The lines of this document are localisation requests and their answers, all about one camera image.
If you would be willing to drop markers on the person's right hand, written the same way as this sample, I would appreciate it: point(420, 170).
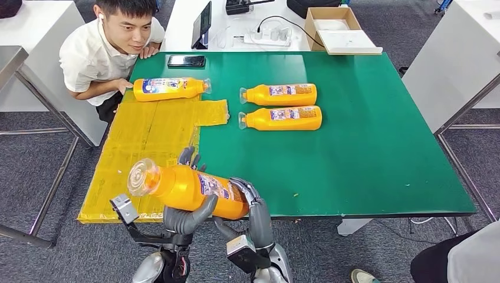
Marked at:
point(125, 86)

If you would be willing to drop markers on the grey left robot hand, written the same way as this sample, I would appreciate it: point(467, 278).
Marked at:
point(183, 222)

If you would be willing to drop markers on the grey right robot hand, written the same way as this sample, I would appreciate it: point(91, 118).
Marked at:
point(259, 226)

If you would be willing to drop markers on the person's left hand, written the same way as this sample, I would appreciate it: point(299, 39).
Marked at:
point(150, 52)

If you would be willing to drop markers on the orange detergent bottle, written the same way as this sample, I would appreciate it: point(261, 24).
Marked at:
point(278, 99)
point(179, 191)
point(168, 93)
point(282, 123)

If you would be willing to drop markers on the person's right forearm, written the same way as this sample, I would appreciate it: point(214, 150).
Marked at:
point(93, 90)

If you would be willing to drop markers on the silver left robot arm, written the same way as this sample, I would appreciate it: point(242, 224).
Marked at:
point(148, 269)

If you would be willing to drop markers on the black smartphone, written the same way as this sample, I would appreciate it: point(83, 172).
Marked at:
point(186, 61)

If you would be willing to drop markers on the person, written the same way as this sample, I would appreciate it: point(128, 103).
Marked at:
point(472, 258)
point(86, 58)

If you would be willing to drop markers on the yellow taped cardboard sheet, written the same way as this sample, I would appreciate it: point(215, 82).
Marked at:
point(148, 129)

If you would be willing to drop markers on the black tablet on stand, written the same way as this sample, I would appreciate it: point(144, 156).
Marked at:
point(201, 23)

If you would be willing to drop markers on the white desk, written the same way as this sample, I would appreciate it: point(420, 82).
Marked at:
point(39, 86)
point(449, 58)
point(230, 19)

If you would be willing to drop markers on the white table foot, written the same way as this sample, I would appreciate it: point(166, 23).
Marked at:
point(351, 226)

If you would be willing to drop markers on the black radio with antenna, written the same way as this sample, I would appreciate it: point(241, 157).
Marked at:
point(236, 7)

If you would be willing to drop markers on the white power strip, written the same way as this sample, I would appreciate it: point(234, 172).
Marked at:
point(265, 39)

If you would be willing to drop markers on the steel table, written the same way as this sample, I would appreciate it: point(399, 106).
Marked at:
point(9, 62)

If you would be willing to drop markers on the dark bag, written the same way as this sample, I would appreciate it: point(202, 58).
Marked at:
point(9, 8)

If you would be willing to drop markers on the black bag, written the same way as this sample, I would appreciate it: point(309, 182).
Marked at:
point(312, 8)

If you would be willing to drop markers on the white foam insert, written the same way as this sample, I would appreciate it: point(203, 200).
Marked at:
point(331, 24)

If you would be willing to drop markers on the brown cardboard box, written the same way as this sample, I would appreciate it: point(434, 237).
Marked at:
point(332, 13)

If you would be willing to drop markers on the white box lid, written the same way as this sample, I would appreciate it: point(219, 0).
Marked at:
point(347, 43)

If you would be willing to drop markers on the blue metal rack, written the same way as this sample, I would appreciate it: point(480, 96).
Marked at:
point(443, 6)

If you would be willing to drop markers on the small grey item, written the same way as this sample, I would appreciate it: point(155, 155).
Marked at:
point(492, 15)

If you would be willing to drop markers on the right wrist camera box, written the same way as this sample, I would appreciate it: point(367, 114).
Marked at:
point(240, 252)

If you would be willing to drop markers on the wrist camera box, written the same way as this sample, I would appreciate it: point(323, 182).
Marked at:
point(240, 252)
point(125, 209)

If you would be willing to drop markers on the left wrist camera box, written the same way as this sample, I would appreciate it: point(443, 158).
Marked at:
point(125, 209)

